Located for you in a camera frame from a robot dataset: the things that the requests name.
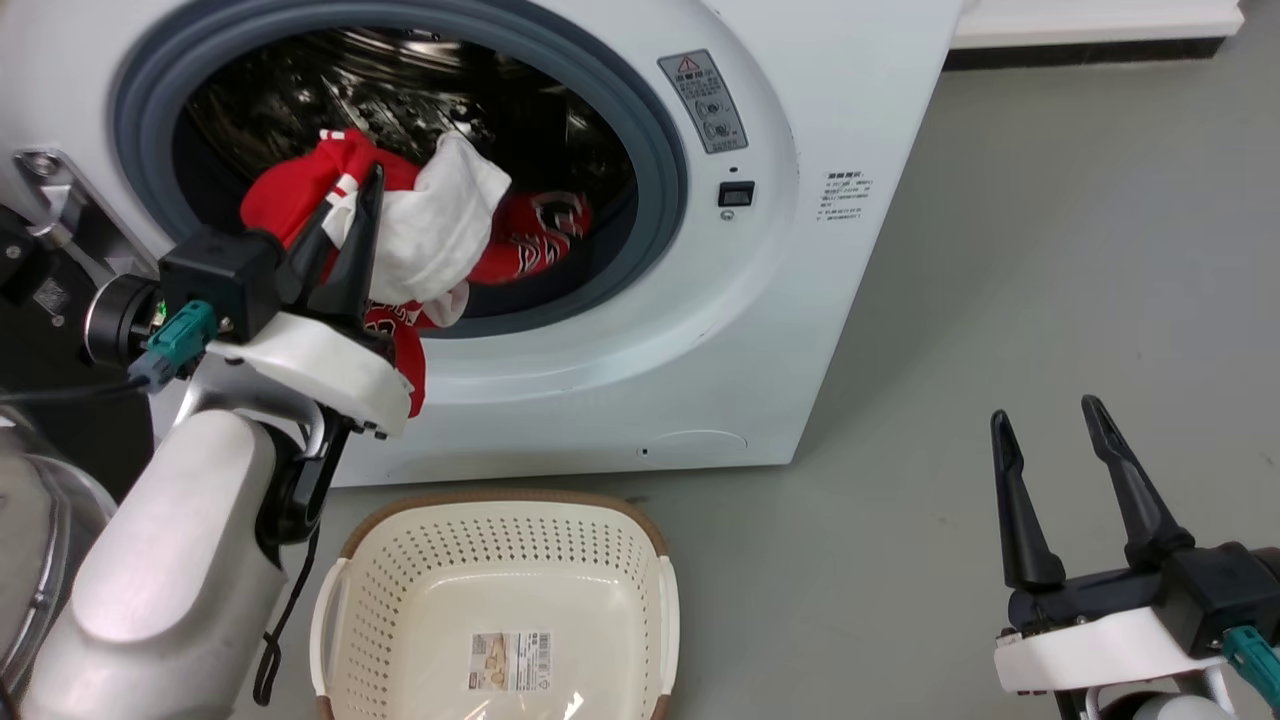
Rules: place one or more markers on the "grey rubber door gasket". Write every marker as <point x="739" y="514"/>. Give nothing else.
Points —
<point x="660" y="170"/>

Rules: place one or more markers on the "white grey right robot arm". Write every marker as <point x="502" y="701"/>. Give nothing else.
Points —
<point x="1170" y="708"/>

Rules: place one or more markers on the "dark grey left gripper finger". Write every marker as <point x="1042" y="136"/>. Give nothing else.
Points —
<point x="355" y="260"/>
<point x="310" y="255"/>

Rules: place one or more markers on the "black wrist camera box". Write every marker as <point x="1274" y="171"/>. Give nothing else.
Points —
<point x="1225" y="590"/>
<point x="220" y="280"/>

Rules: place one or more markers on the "steel washing machine drum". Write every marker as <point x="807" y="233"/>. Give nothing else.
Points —
<point x="400" y="90"/>

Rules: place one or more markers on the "paper basket label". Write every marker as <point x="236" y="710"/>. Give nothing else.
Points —
<point x="511" y="661"/>

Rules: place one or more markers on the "white cloth garment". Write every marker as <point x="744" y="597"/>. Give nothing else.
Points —
<point x="440" y="225"/>

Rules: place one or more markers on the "red printed garment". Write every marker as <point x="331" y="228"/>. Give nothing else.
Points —
<point x="285" y="192"/>

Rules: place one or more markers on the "white front-load washing machine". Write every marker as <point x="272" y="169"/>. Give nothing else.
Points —
<point x="820" y="330"/>

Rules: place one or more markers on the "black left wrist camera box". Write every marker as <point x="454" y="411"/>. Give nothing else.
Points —
<point x="220" y="280"/>

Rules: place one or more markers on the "black door latch slot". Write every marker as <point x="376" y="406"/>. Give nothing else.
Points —
<point x="736" y="194"/>

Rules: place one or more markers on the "washing machine glass door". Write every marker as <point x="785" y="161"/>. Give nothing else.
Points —
<point x="40" y="520"/>

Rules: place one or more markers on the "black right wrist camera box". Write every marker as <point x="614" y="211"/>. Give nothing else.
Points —
<point x="1225" y="590"/>

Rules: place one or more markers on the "grey warning sticker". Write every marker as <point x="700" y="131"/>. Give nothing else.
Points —
<point x="705" y="100"/>

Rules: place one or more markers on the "cream perforated laundry basket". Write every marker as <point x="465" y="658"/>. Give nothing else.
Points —
<point x="500" y="560"/>

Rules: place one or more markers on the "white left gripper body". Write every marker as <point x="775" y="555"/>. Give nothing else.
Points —
<point x="320" y="360"/>

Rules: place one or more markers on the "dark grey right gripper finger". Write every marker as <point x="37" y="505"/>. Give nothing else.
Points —
<point x="1140" y="510"/>
<point x="1025" y="530"/>

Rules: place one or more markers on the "printed text label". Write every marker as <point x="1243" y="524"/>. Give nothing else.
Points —
<point x="845" y="198"/>

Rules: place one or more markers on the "metal door hinge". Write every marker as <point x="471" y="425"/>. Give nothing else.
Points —
<point x="75" y="215"/>

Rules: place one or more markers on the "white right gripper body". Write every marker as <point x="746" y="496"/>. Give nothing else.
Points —
<point x="1100" y="645"/>

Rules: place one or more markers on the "white platform with black base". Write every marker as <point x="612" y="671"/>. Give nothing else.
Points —
<point x="1090" y="20"/>

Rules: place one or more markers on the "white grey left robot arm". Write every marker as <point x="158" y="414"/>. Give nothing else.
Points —
<point x="170" y="560"/>

